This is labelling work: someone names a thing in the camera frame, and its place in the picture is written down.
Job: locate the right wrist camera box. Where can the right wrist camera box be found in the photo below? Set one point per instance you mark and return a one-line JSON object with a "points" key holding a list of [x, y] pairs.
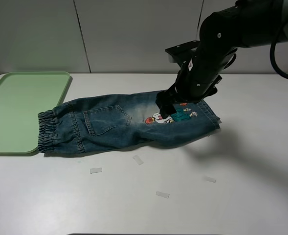
{"points": [[181, 53]]}

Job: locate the clear tape strip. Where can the clear tape strip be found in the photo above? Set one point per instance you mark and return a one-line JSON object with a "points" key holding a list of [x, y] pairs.
{"points": [[162, 194], [95, 170], [209, 179], [138, 160]]}

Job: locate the blue children's denim shorts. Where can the blue children's denim shorts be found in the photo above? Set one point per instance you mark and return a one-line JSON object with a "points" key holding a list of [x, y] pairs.
{"points": [[116, 121]]}

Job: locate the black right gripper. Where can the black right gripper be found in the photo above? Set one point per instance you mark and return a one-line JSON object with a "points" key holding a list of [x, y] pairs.
{"points": [[191, 86]]}

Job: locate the green plastic tray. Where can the green plastic tray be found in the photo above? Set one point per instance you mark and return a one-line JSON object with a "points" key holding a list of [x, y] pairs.
{"points": [[23, 95]]}

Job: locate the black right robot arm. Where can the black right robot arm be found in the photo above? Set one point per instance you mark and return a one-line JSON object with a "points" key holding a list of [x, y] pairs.
{"points": [[247, 24]]}

